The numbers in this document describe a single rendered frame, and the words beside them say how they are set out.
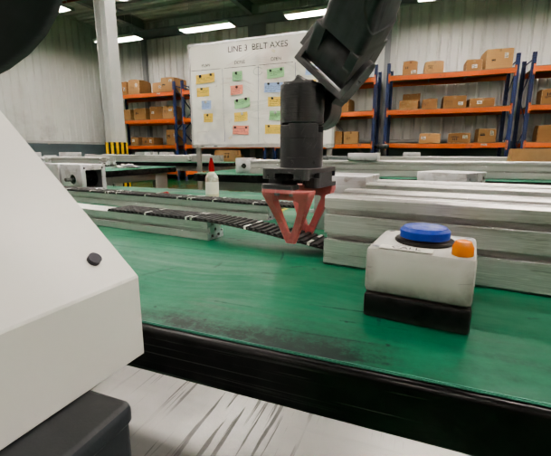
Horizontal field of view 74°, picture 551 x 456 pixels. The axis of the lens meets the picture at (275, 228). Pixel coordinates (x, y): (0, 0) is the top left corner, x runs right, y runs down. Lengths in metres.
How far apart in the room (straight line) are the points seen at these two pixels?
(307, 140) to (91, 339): 0.34
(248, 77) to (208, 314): 3.51
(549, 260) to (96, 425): 0.40
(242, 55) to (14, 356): 3.70
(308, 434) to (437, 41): 10.81
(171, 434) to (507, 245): 0.90
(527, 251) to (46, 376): 0.39
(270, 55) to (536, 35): 8.68
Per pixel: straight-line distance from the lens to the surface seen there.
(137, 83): 13.39
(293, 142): 0.48
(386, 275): 0.31
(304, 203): 0.45
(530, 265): 0.43
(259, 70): 3.73
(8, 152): 0.30
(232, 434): 1.06
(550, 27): 11.64
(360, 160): 2.12
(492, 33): 11.44
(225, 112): 3.84
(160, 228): 0.64
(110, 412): 0.24
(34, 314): 0.22
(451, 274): 0.30
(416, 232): 0.32
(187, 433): 1.08
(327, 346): 0.28
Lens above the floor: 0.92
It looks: 12 degrees down
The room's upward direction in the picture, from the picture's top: straight up
